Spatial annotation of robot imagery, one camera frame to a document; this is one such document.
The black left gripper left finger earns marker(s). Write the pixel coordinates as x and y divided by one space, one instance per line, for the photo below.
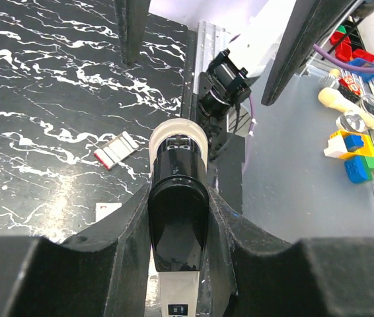
100 271

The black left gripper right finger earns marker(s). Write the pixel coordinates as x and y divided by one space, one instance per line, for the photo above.
253 273

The red plastic storage bins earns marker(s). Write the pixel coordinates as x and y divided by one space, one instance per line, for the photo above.
350 49

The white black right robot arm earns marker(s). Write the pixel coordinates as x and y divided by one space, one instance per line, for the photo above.
244 57

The aluminium rail frame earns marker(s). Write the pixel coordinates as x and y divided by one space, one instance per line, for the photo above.
213 36

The colourful toy brick pile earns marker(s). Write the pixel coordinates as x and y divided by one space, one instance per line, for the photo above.
357 152

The red white staple box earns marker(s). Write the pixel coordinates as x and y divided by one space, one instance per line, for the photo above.
103 210

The black silver stapler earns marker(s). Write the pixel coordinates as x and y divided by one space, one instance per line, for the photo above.
178 210

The beige toy microphone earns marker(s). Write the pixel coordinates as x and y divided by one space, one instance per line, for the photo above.
331 97

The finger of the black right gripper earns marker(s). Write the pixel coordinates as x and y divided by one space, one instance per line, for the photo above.
131 18
308 22

